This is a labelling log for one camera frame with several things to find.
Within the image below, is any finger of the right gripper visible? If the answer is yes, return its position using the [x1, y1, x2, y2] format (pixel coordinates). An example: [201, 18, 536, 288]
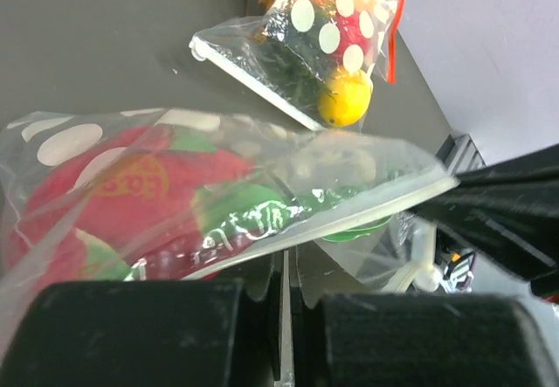
[414, 145, 558, 280]

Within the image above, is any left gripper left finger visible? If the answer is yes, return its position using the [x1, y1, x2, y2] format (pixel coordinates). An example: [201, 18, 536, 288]
[1, 256, 280, 386]

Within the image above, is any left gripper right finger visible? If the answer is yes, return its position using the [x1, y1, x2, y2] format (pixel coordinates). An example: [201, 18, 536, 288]
[290, 245, 558, 386]

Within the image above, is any green fake lime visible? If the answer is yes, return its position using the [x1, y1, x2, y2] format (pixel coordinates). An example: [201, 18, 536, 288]
[322, 216, 392, 243]

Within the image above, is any polka dot zip bag front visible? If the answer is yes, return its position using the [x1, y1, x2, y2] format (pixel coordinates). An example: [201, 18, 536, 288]
[1, 108, 458, 289]

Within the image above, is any polka dot zip bag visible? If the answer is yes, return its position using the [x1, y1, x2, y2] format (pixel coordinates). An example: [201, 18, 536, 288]
[190, 0, 389, 130]
[1, 108, 458, 289]

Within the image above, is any red fake strawberry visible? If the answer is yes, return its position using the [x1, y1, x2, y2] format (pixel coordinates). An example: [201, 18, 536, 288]
[2, 125, 291, 287]

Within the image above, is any yellow fake lemon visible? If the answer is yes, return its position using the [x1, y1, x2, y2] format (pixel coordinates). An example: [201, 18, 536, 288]
[318, 68, 373, 128]

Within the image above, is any orange zip bag with fruit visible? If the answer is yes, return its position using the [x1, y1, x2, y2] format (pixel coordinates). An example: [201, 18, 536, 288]
[374, 0, 407, 85]

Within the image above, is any polka dot zip bag right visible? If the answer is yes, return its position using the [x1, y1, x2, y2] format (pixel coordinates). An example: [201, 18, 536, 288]
[190, 0, 389, 130]

